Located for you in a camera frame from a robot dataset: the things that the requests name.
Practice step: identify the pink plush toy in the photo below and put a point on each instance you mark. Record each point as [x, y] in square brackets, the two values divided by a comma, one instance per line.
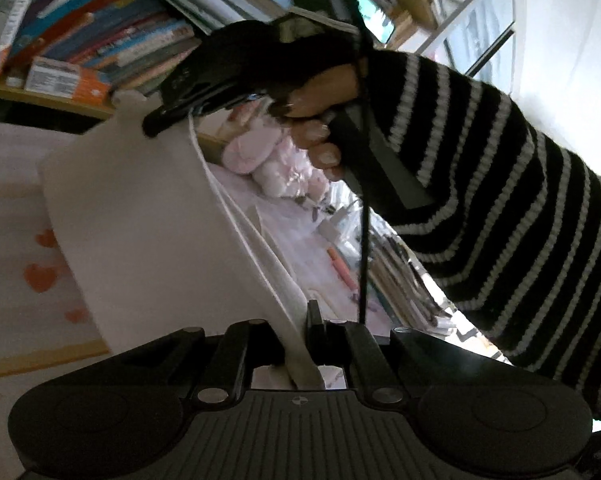
[275, 165]

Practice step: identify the person's right hand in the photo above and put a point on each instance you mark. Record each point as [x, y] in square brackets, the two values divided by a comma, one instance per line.
[320, 92]

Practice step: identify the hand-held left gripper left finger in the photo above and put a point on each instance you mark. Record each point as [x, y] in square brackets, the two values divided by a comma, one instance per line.
[240, 350]

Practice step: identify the wooden bookshelf ledge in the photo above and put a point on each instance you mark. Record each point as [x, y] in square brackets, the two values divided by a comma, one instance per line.
[40, 100]

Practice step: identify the pink heart print bed sheet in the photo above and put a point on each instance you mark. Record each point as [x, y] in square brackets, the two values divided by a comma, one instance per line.
[15, 185]

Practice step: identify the white garment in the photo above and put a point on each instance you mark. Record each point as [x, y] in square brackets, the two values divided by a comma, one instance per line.
[130, 210]

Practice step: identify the person's right forearm striped sleeve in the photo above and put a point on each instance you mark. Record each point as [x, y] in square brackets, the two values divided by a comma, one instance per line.
[480, 185]

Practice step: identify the flat white and orange box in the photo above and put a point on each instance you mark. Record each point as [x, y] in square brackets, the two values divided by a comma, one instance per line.
[65, 80]

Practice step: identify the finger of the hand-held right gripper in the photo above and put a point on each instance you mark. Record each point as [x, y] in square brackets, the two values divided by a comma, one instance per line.
[180, 115]

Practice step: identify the stack of thin books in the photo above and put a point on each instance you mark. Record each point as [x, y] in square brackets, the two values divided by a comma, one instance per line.
[410, 285]

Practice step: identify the orange pen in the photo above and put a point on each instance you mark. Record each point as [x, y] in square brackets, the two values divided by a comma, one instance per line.
[343, 267]

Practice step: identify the row of books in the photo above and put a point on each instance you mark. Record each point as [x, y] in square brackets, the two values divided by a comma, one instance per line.
[110, 30]

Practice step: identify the white charger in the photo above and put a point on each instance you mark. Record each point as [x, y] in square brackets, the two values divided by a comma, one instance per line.
[333, 222]

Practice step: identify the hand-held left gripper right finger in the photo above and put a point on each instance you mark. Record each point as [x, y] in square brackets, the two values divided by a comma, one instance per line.
[314, 321]

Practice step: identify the white window frame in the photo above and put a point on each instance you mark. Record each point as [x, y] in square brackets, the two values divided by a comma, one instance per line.
[480, 20]

